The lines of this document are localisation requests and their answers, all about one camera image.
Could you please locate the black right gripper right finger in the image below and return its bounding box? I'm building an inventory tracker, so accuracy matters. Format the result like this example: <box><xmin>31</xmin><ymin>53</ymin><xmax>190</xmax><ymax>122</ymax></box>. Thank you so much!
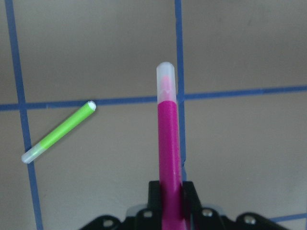
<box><xmin>183</xmin><ymin>181</ymin><xmax>283</xmax><ymax>230</ymax></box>

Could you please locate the pink pen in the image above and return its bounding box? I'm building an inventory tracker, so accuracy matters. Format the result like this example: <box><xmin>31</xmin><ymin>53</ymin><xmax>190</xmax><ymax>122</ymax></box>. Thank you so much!
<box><xmin>156</xmin><ymin>62</ymin><xmax>186</xmax><ymax>230</ymax></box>

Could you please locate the green pen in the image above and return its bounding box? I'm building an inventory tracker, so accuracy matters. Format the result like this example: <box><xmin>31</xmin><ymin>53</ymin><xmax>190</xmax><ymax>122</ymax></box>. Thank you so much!
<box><xmin>21</xmin><ymin>101</ymin><xmax>96</xmax><ymax>164</ymax></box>

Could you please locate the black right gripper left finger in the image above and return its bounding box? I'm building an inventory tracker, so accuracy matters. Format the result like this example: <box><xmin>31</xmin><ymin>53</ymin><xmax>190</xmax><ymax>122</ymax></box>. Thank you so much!
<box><xmin>81</xmin><ymin>181</ymin><xmax>162</xmax><ymax>230</ymax></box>

